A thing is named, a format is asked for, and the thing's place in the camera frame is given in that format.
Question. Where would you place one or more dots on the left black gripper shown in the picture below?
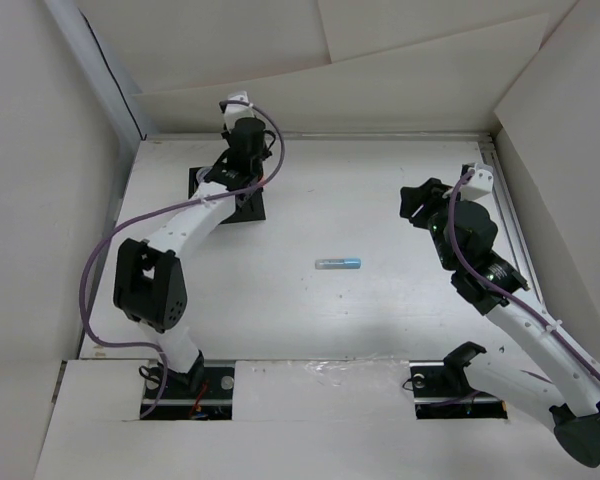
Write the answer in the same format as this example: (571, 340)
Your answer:
(227, 136)

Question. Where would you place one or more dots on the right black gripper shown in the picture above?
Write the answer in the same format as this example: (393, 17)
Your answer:
(432, 193)

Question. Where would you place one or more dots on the blue highlighter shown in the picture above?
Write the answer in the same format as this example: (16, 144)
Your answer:
(338, 264)

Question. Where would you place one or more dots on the clear jar of paperclips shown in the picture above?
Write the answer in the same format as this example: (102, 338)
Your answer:
(201, 174)

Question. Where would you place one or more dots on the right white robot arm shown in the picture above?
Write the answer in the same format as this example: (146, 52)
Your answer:
(566, 399)

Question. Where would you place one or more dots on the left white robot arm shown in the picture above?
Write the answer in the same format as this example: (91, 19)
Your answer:
(150, 286)

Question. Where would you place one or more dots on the black two-compartment organizer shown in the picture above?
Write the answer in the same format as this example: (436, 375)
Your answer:
(247, 210)

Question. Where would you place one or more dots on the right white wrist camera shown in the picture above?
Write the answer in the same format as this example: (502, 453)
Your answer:
(480, 184)

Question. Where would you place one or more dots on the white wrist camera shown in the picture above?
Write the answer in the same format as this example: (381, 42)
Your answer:
(480, 184)
(237, 106)

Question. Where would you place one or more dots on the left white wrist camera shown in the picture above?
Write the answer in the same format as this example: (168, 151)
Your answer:
(237, 106)

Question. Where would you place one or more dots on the aluminium rail right edge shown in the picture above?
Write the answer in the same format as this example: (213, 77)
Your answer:
(506, 209)

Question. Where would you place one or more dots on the aluminium rail edge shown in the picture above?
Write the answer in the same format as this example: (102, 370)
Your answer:
(478, 137)
(506, 209)

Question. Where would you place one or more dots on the aluminium rail back edge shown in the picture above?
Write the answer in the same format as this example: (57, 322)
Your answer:
(478, 137)

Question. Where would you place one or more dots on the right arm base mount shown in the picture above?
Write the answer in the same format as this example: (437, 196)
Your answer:
(441, 390)

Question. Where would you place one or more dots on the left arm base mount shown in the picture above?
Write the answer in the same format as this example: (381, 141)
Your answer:
(205, 394)

